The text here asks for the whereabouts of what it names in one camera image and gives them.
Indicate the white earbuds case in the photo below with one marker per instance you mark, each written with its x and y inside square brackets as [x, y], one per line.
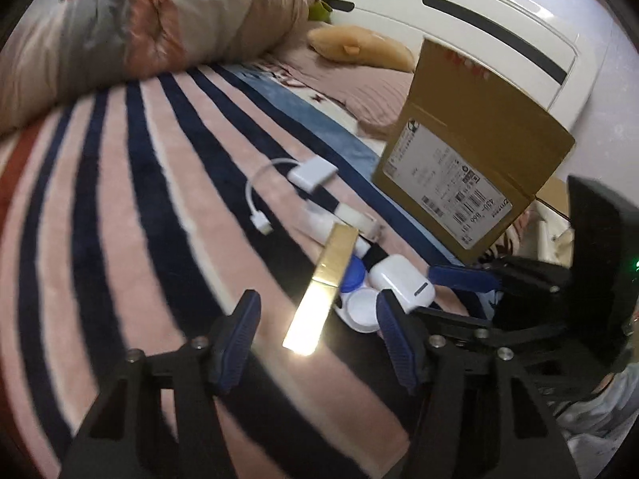
[411, 288]

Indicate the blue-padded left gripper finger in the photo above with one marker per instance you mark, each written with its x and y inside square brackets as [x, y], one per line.
[155, 418]

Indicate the rolled beige pink duvet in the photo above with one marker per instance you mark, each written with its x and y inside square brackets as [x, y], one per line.
[77, 46]

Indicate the blue white contact lens case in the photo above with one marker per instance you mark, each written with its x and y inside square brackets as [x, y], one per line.
[355, 304]

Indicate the gold rectangular lighter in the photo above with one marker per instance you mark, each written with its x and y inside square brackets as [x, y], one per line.
[304, 333]

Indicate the white bed headboard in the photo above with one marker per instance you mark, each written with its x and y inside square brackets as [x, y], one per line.
[519, 40]

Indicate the brown cardboard box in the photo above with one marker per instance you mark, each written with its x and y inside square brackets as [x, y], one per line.
[469, 152]

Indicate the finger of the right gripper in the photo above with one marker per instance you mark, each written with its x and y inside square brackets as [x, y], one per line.
[470, 336]
[469, 276]

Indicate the pink knitted pillow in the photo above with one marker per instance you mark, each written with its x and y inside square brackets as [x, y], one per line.
[373, 96]

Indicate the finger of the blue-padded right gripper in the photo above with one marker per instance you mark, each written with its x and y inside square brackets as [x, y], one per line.
[480, 416]

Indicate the striped pink fleece blanket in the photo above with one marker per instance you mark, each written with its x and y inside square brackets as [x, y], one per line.
[136, 216]

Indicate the green plush toy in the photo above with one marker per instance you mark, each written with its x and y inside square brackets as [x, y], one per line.
[320, 11]

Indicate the tan plush toy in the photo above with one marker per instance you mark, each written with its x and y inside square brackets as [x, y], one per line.
[349, 44]

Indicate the white cable adapter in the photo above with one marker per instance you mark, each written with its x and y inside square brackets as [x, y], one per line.
[305, 175]

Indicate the white small spray bottle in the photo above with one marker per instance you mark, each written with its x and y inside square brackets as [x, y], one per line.
[317, 223]

